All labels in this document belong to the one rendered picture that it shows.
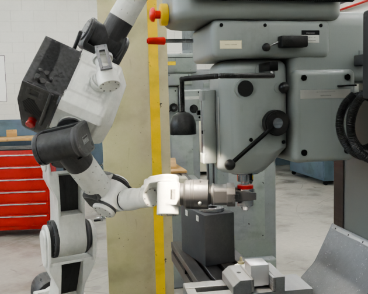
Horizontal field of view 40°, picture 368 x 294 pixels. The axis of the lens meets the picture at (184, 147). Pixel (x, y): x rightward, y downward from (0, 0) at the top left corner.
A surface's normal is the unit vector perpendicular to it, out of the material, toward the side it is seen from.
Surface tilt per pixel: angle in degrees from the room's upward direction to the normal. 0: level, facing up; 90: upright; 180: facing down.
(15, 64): 90
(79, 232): 81
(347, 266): 63
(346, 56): 90
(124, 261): 90
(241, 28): 90
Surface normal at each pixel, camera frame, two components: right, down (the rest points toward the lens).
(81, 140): 0.96, -0.20
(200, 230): -0.92, 0.06
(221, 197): -0.07, 0.10
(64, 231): 0.48, -0.08
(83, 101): 0.41, -0.46
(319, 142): 0.21, 0.09
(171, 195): -0.07, -0.22
